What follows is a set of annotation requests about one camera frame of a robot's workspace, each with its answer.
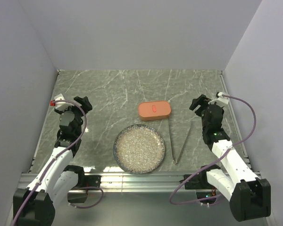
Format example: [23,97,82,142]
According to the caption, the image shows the orange lunch box base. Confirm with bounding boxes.
[139,115,170,121]

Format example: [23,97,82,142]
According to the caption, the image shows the orange lunch box lid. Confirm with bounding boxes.
[138,101,172,116]

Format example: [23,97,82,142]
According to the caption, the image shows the metal tongs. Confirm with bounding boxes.
[167,117,193,165]

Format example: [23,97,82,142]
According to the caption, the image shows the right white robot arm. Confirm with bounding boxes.
[190,92,271,222]

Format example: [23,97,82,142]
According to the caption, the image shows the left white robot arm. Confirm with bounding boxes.
[11,94,92,226]

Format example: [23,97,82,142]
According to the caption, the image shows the speckled round plate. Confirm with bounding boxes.
[113,124,166,174]

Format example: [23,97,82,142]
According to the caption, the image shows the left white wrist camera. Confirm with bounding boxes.
[50,94,73,111]

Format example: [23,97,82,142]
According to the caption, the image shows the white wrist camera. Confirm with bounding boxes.
[50,94,73,111]
[210,92,229,107]

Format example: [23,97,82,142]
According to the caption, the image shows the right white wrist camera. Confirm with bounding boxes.
[210,92,229,107]

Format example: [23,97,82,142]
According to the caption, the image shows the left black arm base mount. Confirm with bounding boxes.
[83,175,101,187]

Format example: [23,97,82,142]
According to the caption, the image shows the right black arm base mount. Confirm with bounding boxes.
[184,174,211,190]

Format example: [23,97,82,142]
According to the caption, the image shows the aluminium front rail frame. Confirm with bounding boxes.
[18,171,266,193]

